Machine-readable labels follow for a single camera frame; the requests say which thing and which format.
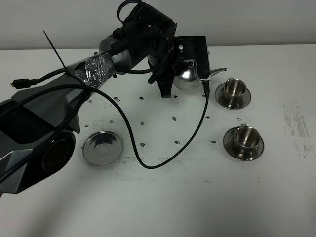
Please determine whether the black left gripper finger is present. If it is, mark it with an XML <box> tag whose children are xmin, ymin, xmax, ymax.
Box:
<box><xmin>148</xmin><ymin>63</ymin><xmax>176</xmax><ymax>98</ymax></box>

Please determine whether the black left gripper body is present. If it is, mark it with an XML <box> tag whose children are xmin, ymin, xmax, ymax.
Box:
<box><xmin>123</xmin><ymin>2</ymin><xmax>177</xmax><ymax>74</ymax></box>

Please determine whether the black left camera cable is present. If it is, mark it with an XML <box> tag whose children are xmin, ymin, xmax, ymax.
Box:
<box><xmin>0</xmin><ymin>32</ymin><xmax>211</xmax><ymax>188</ymax></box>

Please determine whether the far stainless steel saucer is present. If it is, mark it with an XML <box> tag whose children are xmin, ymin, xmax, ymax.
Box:
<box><xmin>214</xmin><ymin>84</ymin><xmax>251</xmax><ymax>110</ymax></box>

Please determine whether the black cable tie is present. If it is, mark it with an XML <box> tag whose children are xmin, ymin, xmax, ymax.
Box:
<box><xmin>43</xmin><ymin>30</ymin><xmax>69</xmax><ymax>73</ymax></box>

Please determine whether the stainless steel saucer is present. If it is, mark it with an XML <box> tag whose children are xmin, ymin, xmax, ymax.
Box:
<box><xmin>223</xmin><ymin>126</ymin><xmax>265</xmax><ymax>161</ymax></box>
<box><xmin>214</xmin><ymin>84</ymin><xmax>251</xmax><ymax>110</ymax></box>

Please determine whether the near stainless steel teacup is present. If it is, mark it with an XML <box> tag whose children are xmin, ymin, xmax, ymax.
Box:
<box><xmin>234</xmin><ymin>124</ymin><xmax>261</xmax><ymax>152</ymax></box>

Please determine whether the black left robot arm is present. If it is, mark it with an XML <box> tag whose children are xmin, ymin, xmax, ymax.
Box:
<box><xmin>0</xmin><ymin>0</ymin><xmax>177</xmax><ymax>194</ymax></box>

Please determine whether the far stainless steel teacup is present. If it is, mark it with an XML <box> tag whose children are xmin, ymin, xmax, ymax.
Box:
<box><xmin>223</xmin><ymin>78</ymin><xmax>247</xmax><ymax>100</ymax></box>

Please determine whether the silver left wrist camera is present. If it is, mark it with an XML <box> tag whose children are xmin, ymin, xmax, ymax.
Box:
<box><xmin>174</xmin><ymin>36</ymin><xmax>210</xmax><ymax>80</ymax></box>

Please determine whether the near stainless steel saucer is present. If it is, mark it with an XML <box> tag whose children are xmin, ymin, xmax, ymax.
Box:
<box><xmin>223</xmin><ymin>126</ymin><xmax>265</xmax><ymax>161</ymax></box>

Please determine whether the stainless steel teacup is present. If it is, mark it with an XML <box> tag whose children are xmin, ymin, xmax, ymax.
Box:
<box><xmin>234</xmin><ymin>124</ymin><xmax>261</xmax><ymax>152</ymax></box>
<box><xmin>223</xmin><ymin>78</ymin><xmax>247</xmax><ymax>100</ymax></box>

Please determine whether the stainless steel teapot coaster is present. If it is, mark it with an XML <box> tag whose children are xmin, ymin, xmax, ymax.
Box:
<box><xmin>82</xmin><ymin>131</ymin><xmax>124</xmax><ymax>166</ymax></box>

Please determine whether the loose black plug cable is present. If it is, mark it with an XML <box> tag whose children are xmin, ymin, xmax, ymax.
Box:
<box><xmin>9</xmin><ymin>70</ymin><xmax>72</xmax><ymax>89</ymax></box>

